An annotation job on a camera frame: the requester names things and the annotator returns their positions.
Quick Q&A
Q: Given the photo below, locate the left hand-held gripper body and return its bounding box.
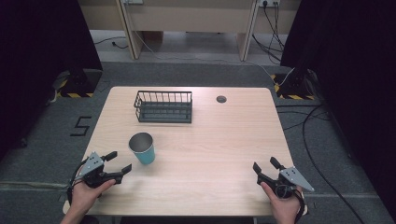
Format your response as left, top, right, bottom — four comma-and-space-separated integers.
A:
76, 151, 110, 189

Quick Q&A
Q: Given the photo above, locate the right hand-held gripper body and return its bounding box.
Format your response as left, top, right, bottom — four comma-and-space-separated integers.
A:
270, 166, 316, 201

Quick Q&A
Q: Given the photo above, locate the teal metal cup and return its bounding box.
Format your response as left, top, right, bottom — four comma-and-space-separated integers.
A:
128, 132, 156, 166

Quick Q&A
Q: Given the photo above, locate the person's right hand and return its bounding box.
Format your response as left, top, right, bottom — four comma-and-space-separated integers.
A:
260, 181, 304, 224

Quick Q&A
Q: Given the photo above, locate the person's left hand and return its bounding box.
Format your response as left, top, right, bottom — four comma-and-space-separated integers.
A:
70, 178, 117, 216

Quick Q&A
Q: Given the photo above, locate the black stand base, hazard tape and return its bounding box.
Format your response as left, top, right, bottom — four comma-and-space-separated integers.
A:
51, 68, 104, 99
270, 68, 316, 101

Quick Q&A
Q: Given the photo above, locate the black curtain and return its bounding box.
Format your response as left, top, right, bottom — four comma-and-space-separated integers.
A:
0, 0, 104, 161
279, 0, 396, 216

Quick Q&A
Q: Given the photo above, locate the beige desk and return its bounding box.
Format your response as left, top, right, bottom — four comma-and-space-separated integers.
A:
78, 0, 303, 62

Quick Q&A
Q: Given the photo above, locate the long black floor cable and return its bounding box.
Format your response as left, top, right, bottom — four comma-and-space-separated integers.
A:
301, 104, 366, 224

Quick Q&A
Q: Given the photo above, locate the black wrist strap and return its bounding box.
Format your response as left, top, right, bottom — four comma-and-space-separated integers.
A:
293, 189, 308, 224

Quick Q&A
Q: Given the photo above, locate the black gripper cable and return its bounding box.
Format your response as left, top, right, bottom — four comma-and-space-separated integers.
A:
65, 158, 90, 204

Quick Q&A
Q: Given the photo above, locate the thin black floor cable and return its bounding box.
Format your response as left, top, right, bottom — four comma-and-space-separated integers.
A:
275, 104, 332, 132

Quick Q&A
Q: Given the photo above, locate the black wire basket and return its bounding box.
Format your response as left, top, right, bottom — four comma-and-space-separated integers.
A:
133, 90, 193, 124

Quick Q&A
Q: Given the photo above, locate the short black floor cable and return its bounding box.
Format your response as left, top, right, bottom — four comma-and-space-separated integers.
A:
92, 35, 130, 50

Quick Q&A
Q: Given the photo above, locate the bundle of black cables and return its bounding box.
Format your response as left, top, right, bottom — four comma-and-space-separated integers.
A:
251, 2, 287, 64

